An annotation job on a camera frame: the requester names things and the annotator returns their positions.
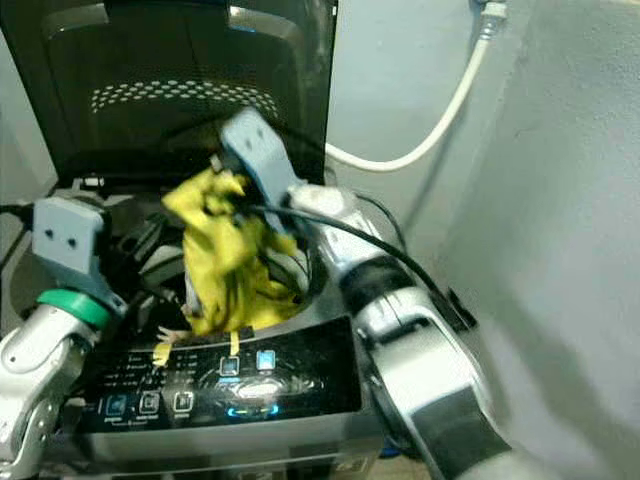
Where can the yellow garment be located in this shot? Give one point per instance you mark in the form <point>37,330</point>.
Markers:
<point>225,270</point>

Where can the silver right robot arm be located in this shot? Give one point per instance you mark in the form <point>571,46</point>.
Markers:
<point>420,340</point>

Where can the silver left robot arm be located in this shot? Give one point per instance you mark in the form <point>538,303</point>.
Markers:
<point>40,380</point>

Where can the grey top-load washing machine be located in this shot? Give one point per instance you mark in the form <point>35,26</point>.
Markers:
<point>260,400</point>

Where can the yellow tape strip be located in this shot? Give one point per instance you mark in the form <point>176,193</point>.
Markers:
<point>162,353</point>
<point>233,342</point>

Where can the dark transparent washer lid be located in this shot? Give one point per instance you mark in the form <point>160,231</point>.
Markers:
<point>160,80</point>

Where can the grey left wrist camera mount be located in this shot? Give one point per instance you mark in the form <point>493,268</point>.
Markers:
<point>70,240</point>

